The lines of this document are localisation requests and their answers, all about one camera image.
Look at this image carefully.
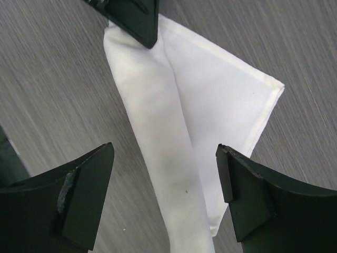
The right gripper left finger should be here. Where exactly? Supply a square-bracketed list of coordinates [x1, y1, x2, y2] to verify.
[1, 143, 114, 252]

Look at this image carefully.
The white cloth napkin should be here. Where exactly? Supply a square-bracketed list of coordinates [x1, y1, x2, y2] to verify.
[103, 16, 284, 252]

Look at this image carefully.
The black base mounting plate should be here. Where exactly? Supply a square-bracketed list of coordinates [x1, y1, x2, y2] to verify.
[1, 126, 29, 187]

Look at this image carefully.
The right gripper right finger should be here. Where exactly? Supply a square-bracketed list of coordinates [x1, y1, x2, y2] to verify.
[216, 144, 336, 252]

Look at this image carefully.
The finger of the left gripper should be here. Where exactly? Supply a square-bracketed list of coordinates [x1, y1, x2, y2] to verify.
[85, 0, 160, 49]

